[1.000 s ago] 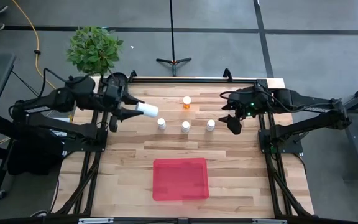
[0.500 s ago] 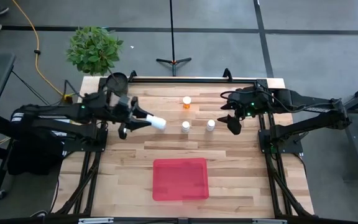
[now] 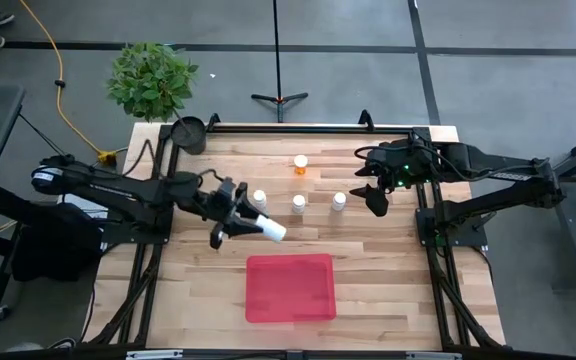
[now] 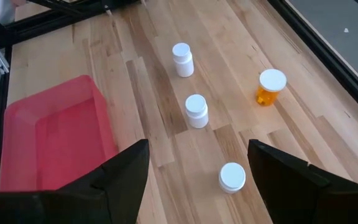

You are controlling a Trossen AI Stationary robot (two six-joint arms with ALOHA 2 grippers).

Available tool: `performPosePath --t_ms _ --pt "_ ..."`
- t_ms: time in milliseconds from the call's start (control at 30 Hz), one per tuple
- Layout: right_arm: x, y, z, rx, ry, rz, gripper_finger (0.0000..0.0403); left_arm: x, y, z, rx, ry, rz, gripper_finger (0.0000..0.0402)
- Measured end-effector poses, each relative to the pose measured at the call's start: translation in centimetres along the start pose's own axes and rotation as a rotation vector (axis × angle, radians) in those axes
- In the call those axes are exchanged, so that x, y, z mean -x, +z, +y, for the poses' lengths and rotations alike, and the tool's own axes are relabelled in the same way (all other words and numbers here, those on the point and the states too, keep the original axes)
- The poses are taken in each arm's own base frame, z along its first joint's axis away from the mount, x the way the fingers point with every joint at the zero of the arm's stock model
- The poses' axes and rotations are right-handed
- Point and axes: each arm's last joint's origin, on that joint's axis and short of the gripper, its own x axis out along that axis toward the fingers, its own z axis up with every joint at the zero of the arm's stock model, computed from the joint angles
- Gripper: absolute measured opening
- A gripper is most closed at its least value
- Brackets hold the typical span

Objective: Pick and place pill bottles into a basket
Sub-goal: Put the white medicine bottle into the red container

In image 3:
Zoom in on black bag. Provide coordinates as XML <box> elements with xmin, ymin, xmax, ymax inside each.
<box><xmin>10</xmin><ymin>202</ymin><xmax>105</xmax><ymax>284</ymax></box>

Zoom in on red plastic basket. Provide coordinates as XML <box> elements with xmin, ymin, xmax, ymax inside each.
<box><xmin>245</xmin><ymin>252</ymin><xmax>338</xmax><ymax>324</ymax></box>

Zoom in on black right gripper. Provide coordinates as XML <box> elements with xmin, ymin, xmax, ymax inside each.
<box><xmin>348</xmin><ymin>138</ymin><xmax>430</xmax><ymax>218</ymax></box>

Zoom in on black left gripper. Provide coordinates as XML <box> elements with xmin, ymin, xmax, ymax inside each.
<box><xmin>201</xmin><ymin>177</ymin><xmax>265</xmax><ymax>250</ymax></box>

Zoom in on green leafy plant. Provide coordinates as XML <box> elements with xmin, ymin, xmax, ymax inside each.
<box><xmin>106</xmin><ymin>41</ymin><xmax>200</xmax><ymax>124</ymax></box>

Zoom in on black tripod stand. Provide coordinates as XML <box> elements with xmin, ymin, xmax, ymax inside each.
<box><xmin>250</xmin><ymin>0</ymin><xmax>310</xmax><ymax>124</ymax></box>

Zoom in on thin black floor cable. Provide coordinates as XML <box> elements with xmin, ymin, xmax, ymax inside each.
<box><xmin>17</xmin><ymin>113</ymin><xmax>69</xmax><ymax>157</ymax></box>

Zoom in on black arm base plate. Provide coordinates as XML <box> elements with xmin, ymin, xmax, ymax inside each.
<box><xmin>100</xmin><ymin>204</ymin><xmax>174</xmax><ymax>246</ymax></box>
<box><xmin>415</xmin><ymin>207</ymin><xmax>489</xmax><ymax>249</ymax></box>

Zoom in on yellow extension cable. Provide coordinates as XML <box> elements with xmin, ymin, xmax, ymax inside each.
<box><xmin>17</xmin><ymin>0</ymin><xmax>118</xmax><ymax>166</ymax></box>

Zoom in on white paper sheet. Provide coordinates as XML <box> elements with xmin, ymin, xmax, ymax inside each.
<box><xmin>57</xmin><ymin>193</ymin><xmax>109</xmax><ymax>220</ymax></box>

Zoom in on black plant pot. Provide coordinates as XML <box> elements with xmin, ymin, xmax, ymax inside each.
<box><xmin>169</xmin><ymin>115</ymin><xmax>208</xmax><ymax>156</ymax></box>

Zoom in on silver frame bracket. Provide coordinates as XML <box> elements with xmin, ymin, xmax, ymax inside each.
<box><xmin>406</xmin><ymin>351</ymin><xmax>463</xmax><ymax>360</ymax></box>
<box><xmin>125</xmin><ymin>349</ymin><xmax>184</xmax><ymax>360</ymax></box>

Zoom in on black metal table frame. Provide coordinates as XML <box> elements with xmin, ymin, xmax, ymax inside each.
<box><xmin>80</xmin><ymin>110</ymin><xmax>508</xmax><ymax>360</ymax></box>

